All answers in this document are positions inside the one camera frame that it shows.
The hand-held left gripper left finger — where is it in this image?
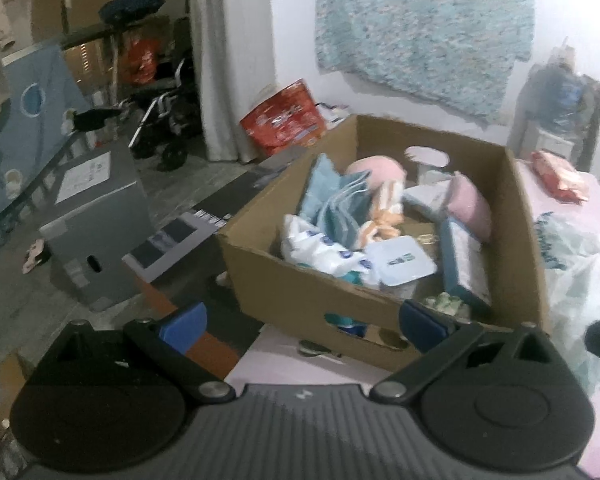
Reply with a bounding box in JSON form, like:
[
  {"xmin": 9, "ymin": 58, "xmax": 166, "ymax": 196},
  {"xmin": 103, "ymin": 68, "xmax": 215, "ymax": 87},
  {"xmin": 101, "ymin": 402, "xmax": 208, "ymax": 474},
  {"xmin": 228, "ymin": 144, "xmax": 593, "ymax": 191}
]
[{"xmin": 49, "ymin": 301, "xmax": 237, "ymax": 407}]

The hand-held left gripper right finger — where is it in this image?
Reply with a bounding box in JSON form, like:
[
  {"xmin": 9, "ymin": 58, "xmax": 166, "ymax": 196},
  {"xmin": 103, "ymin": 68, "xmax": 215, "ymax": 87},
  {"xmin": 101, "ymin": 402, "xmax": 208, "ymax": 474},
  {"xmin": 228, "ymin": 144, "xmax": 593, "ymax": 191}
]
[{"xmin": 370, "ymin": 299, "xmax": 562, "ymax": 405}]

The white blue wipes pack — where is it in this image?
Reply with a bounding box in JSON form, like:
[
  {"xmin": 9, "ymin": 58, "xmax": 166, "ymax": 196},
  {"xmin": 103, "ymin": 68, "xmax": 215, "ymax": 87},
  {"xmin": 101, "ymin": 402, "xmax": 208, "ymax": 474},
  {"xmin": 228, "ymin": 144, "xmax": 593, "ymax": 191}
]
[{"xmin": 364, "ymin": 234, "xmax": 439, "ymax": 292}]

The brown cardboard box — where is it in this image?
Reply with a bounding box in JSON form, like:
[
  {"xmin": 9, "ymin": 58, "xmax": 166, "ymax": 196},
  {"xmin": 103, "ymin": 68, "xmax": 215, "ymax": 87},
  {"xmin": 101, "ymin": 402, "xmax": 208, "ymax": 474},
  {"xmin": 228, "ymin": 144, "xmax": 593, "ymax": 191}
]
[{"xmin": 216, "ymin": 114, "xmax": 552, "ymax": 375}]

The orange striped cloth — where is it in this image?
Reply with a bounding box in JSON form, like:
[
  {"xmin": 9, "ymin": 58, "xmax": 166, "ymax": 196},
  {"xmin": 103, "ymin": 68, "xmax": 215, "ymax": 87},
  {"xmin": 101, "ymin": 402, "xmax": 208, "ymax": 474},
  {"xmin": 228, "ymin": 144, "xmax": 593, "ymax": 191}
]
[{"xmin": 359, "ymin": 179, "xmax": 407, "ymax": 249}]

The blue white soft pack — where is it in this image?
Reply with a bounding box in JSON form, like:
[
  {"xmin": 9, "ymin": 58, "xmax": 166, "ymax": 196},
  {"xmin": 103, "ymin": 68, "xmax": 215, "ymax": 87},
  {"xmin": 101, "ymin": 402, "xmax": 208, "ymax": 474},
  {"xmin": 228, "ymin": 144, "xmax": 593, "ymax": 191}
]
[{"xmin": 279, "ymin": 213, "xmax": 377, "ymax": 287}]

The light blue towel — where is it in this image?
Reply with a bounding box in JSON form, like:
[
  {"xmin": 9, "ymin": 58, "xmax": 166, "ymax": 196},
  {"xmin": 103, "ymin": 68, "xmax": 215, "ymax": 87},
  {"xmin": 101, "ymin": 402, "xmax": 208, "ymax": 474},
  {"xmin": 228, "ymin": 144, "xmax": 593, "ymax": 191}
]
[{"xmin": 299, "ymin": 154, "xmax": 377, "ymax": 252}]

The white plastic bag blue print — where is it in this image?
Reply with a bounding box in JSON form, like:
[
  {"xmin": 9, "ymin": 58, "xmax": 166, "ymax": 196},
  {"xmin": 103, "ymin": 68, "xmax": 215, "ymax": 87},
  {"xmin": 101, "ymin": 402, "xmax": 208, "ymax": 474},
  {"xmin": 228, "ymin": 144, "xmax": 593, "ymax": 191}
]
[{"xmin": 534, "ymin": 209, "xmax": 600, "ymax": 397}]

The flat grey printed carton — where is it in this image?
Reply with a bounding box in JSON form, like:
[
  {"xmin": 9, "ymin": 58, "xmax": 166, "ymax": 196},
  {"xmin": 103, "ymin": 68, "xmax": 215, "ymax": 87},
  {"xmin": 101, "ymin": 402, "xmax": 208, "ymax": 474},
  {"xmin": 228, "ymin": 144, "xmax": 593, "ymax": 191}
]
[{"xmin": 121, "ymin": 204, "xmax": 232, "ymax": 284}]

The pink printed bed sheet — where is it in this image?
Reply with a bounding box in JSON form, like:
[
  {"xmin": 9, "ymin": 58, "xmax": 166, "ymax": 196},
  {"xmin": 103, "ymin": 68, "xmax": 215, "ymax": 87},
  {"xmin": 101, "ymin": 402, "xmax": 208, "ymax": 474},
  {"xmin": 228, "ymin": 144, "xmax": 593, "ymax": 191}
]
[{"xmin": 224, "ymin": 157, "xmax": 600, "ymax": 478}]

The grey storage box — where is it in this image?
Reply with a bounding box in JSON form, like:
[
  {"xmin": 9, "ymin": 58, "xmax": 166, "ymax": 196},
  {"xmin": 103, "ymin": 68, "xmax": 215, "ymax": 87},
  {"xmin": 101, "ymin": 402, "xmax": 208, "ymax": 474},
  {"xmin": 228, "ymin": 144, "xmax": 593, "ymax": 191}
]
[{"xmin": 39, "ymin": 144, "xmax": 154, "ymax": 309}]

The orange snack packet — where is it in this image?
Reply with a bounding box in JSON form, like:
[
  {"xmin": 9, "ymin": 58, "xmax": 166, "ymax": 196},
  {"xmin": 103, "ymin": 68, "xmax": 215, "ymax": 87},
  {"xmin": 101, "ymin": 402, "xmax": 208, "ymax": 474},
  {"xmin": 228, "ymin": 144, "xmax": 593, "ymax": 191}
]
[{"xmin": 529, "ymin": 149, "xmax": 590, "ymax": 204}]

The white water dispenser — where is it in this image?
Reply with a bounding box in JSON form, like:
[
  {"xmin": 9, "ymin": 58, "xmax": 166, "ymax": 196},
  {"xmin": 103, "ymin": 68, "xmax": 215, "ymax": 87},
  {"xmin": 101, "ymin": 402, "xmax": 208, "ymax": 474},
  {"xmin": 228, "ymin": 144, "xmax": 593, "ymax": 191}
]
[{"xmin": 524, "ymin": 124, "xmax": 582, "ymax": 162}]

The black folded stroller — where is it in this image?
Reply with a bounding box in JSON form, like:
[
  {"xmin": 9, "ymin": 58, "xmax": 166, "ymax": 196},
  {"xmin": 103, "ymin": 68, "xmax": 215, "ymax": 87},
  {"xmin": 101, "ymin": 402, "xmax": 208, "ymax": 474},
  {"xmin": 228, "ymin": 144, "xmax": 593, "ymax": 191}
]
[{"xmin": 128, "ymin": 56, "xmax": 204, "ymax": 172}]

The red snack bag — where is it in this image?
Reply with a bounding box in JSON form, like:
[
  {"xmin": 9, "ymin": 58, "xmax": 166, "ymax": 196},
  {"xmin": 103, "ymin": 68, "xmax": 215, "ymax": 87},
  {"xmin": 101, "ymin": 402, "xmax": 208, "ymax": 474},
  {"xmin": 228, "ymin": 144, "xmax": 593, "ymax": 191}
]
[{"xmin": 239, "ymin": 78, "xmax": 329, "ymax": 157}]

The blue water bottle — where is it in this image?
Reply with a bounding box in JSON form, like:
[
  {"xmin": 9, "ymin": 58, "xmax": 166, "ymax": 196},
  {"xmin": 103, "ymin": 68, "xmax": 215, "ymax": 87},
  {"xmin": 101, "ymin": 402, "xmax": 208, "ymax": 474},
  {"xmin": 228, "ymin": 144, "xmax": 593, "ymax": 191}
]
[{"xmin": 534, "ymin": 59, "xmax": 589, "ymax": 127}]

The blue board with circles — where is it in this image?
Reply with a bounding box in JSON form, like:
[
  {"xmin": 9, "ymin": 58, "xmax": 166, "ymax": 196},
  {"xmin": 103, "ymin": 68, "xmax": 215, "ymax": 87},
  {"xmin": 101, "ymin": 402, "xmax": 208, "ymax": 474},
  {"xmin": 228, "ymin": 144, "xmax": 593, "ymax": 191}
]
[{"xmin": 0, "ymin": 42, "xmax": 90, "ymax": 233}]

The orange plastic bag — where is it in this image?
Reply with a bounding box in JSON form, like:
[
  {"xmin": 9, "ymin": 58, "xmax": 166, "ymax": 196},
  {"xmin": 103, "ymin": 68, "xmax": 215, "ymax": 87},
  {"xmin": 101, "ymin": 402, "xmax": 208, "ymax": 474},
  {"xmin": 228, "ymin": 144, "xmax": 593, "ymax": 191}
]
[{"xmin": 119, "ymin": 36, "xmax": 159, "ymax": 86}]

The white curtain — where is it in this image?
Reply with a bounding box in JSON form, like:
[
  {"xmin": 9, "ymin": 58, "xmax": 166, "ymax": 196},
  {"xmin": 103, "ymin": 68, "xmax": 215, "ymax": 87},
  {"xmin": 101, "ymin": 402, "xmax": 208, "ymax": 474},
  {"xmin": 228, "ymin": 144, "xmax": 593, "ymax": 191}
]
[{"xmin": 189, "ymin": 0, "xmax": 278, "ymax": 164}]

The dark blue clothing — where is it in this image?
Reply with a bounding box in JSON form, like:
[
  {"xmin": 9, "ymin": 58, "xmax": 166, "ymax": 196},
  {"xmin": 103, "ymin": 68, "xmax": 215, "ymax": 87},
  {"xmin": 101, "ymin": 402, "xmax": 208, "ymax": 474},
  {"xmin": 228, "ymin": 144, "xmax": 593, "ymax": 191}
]
[{"xmin": 99, "ymin": 0, "xmax": 167, "ymax": 25}]

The floral cloth on wall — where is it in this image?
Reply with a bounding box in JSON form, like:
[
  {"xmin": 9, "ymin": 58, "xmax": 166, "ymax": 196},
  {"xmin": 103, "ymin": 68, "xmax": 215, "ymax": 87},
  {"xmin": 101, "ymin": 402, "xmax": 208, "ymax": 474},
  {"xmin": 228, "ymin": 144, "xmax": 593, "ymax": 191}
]
[{"xmin": 313, "ymin": 0, "xmax": 536, "ymax": 122}]

